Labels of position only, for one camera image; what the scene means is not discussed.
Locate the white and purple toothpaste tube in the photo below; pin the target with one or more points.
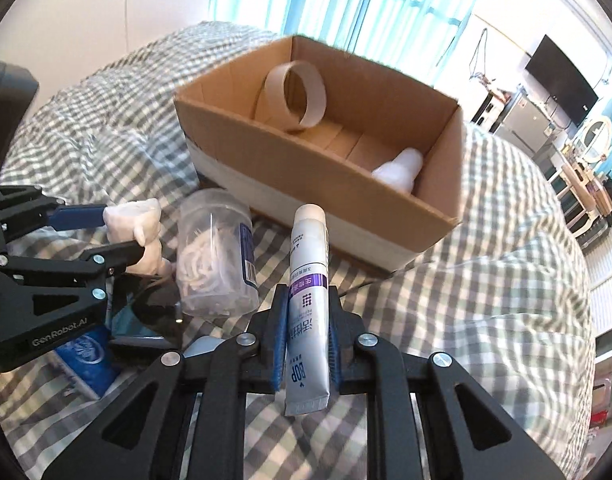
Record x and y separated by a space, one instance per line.
308 280

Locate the blue printed packet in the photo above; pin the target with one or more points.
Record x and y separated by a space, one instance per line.
88 360

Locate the white plastic bottle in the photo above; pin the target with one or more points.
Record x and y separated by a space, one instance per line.
403 167

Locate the brown cardboard box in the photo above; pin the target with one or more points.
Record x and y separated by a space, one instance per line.
336 160

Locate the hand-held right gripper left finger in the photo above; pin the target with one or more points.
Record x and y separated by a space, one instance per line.
281 332

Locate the silver refrigerator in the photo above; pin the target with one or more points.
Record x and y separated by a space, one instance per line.
523 122

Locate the oval white vanity mirror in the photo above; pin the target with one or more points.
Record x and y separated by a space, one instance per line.
597 137

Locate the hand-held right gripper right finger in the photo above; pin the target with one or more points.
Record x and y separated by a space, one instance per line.
333 347

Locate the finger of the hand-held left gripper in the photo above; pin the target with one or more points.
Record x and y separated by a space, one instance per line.
78 217
113 255

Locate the black wall television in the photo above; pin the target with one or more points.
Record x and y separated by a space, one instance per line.
561 77

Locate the beige paper tape roll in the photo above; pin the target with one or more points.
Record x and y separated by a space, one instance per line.
311 95

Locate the grey checkered blanket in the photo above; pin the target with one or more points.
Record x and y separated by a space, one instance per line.
486 285

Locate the black glossy pouch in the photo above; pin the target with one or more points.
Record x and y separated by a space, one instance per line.
146 310

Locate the light blue curtains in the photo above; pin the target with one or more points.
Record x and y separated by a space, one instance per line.
396 5

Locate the clear plastic jar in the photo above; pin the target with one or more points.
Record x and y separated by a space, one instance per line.
211 255

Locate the white small figurine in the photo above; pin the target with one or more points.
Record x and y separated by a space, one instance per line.
136 222

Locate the wooden vanity table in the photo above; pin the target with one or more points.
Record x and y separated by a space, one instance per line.
583 185

